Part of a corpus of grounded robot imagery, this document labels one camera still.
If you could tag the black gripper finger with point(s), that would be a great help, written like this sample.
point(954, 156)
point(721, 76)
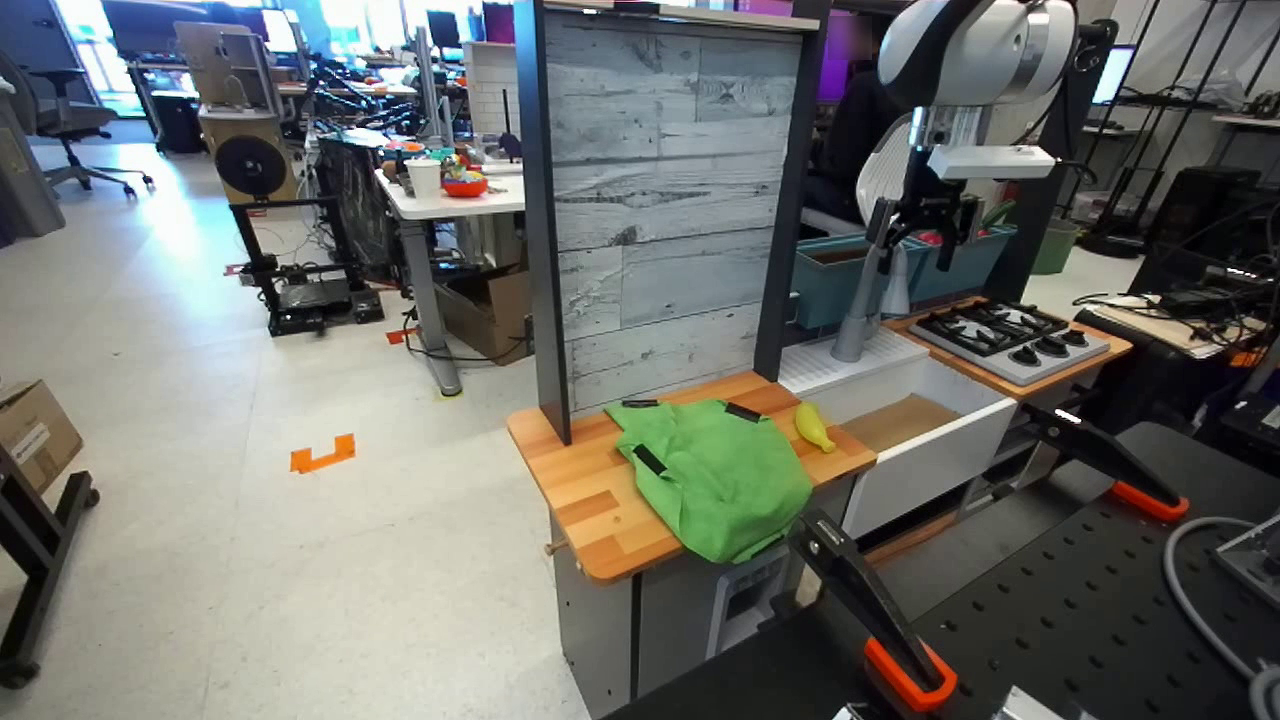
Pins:
point(954, 240)
point(891, 228)

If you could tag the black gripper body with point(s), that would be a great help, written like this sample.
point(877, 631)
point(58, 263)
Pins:
point(939, 203)

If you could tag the grey kitchen faucet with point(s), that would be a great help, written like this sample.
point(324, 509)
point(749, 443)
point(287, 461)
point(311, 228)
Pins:
point(882, 289)

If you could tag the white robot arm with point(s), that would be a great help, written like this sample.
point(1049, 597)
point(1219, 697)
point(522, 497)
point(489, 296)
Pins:
point(960, 57)

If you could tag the teal plastic bin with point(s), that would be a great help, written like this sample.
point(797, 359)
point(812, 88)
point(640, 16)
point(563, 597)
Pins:
point(825, 272)

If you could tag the black gas stove top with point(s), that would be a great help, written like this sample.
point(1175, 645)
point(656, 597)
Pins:
point(1009, 342)

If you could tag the person in black hoodie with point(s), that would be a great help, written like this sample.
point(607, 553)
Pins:
point(853, 127)

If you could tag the white sink basin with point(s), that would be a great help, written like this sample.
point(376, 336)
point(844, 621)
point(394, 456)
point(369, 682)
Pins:
point(929, 426)

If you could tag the yellow banana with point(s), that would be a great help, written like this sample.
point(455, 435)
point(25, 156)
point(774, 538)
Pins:
point(812, 426)

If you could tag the black orange clamp right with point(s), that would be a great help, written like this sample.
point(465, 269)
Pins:
point(1130, 483)

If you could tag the black orange clamp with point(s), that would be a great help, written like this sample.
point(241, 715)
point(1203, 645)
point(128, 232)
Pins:
point(1130, 483)
point(895, 653)

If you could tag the grey wood back panel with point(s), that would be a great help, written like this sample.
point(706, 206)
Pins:
point(656, 183)

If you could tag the green cloth bag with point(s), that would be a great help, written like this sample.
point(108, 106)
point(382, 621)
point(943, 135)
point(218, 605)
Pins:
point(721, 476)

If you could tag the black orange clamp front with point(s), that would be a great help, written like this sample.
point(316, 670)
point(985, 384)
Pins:
point(895, 653)

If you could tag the black perforated table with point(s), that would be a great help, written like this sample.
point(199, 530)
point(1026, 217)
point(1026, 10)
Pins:
point(1049, 603)

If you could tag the cardboard box under desk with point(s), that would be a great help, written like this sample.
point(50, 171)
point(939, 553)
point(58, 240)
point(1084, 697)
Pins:
point(489, 312)

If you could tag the orange bowl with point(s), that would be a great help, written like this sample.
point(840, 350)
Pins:
point(465, 185)

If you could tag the wooden countertop cabinet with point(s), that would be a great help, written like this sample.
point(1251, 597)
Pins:
point(630, 603)

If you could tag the white office desk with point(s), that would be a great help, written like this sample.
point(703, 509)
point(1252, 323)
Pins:
point(420, 212)

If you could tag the orange floor tape marker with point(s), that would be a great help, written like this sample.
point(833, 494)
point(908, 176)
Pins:
point(304, 461)

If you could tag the grey office chair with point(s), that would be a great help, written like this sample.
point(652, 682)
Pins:
point(55, 94)

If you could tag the cardboard box left edge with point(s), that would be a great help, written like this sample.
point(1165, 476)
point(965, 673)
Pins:
point(39, 439)

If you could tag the black 3D printer frame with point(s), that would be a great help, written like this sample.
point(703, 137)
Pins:
point(304, 296)

